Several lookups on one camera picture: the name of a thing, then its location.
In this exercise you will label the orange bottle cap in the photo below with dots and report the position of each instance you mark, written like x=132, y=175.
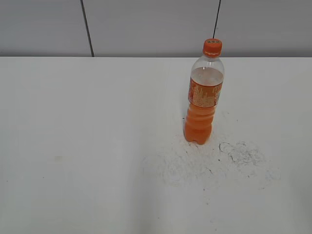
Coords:
x=212, y=48

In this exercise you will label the orange drink plastic bottle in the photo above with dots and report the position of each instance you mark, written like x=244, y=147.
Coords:
x=206, y=79

